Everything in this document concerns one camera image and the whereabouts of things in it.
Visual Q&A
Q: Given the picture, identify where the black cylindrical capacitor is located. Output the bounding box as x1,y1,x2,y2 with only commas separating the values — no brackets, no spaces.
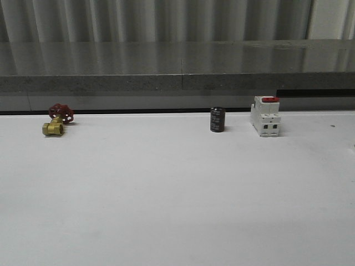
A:
210,107,225,132

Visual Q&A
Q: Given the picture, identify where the brass valve red handwheel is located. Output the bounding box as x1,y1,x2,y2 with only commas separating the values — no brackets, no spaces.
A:
42,104,74,136

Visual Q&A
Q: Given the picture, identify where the grey stone ledge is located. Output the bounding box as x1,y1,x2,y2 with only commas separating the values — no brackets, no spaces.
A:
1,40,354,97

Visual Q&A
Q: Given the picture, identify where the white circuit breaker red switch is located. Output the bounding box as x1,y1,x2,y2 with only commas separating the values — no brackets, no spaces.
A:
251,96,281,137

